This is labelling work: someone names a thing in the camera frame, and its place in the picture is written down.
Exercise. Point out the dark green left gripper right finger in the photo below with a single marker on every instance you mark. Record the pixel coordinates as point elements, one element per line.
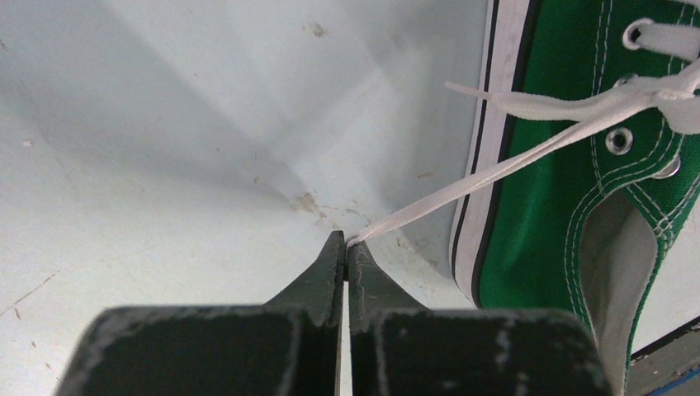
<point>401,347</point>

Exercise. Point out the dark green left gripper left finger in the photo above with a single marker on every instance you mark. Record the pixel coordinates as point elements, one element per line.
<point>289,345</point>

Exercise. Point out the green canvas sneaker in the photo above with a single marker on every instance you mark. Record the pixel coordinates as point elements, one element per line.
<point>588,227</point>

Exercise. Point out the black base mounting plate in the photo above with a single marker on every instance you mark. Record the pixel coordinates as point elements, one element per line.
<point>668,366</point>

